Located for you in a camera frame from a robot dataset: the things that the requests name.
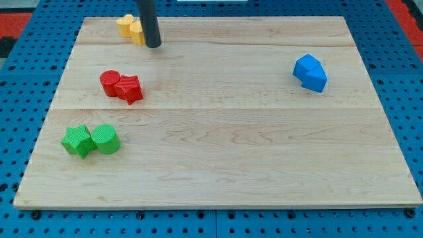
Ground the red cylinder block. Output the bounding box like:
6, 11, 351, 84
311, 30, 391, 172
99, 70, 121, 97

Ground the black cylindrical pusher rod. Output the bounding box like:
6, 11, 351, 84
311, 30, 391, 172
136, 0, 161, 48

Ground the blue pentagon block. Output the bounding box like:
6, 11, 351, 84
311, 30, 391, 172
301, 65, 328, 93

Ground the light wooden board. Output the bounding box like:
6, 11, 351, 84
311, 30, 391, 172
14, 17, 422, 210

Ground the green star block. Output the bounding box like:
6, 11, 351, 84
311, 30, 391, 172
61, 124, 96, 159

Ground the red star block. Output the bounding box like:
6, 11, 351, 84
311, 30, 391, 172
114, 75, 143, 105

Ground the blue cube block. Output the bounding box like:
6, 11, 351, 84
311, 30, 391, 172
293, 54, 321, 81

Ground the green cylinder block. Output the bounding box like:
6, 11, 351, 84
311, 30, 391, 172
91, 124, 121, 155

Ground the yellow hexagon block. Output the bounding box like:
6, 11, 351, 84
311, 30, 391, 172
130, 20, 145, 45

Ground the yellow heart block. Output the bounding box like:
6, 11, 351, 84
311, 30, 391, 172
116, 14, 134, 38

